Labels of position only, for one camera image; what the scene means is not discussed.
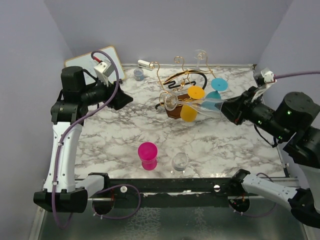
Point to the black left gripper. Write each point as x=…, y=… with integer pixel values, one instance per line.
x=120, y=98

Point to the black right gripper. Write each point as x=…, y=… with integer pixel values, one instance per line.
x=235, y=108

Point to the blue plastic wine glass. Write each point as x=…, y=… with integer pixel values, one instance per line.
x=218, y=85

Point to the yellow plastic wine glass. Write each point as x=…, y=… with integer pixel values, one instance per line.
x=188, y=111

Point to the clear wine glass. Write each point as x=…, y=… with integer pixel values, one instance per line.
x=199, y=55

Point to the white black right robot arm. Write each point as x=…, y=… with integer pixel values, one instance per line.
x=290, y=123

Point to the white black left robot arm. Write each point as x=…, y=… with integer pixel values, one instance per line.
x=60, y=192

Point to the pink plastic wine glass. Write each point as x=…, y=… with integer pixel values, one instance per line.
x=148, y=153

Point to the small clear blue cup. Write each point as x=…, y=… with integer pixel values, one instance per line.
x=139, y=74

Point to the white whiteboard eraser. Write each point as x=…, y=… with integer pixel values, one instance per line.
x=143, y=64

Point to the small whiteboard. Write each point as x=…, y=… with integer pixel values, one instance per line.
x=86, y=62

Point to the clear glass near front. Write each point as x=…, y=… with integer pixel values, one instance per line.
x=179, y=164

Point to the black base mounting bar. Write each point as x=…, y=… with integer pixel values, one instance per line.
x=171, y=192

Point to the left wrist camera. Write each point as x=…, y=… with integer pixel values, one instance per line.
x=103, y=70

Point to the gold wire wine glass rack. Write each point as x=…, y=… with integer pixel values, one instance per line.
x=181, y=81

